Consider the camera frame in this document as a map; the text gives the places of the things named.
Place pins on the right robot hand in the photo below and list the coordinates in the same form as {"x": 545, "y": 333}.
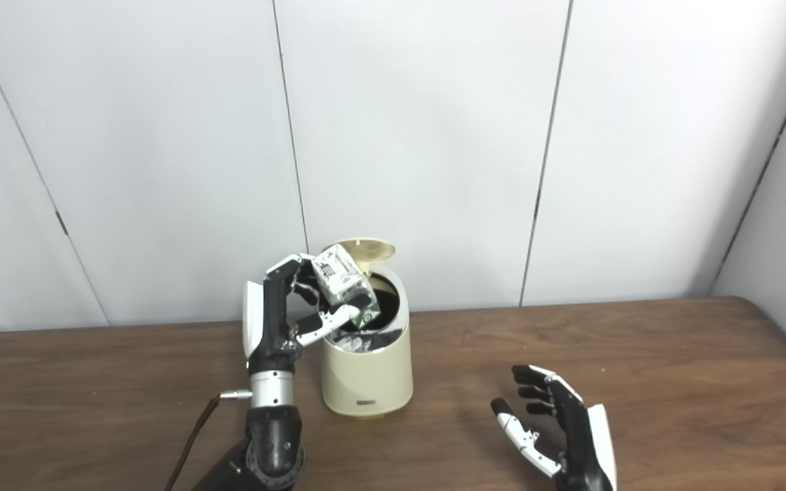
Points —
{"x": 577, "y": 443}

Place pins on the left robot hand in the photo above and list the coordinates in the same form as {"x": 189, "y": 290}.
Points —
{"x": 270, "y": 327}

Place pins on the white green milk carton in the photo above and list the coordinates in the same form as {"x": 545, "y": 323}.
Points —
{"x": 342, "y": 279}

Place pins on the cream-colored bin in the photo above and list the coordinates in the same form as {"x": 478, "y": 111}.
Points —
{"x": 366, "y": 378}

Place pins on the cream round bin lid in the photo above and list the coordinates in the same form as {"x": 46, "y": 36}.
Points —
{"x": 366, "y": 249}

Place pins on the black bin liner bag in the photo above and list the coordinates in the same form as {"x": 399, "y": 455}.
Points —
{"x": 352, "y": 341}

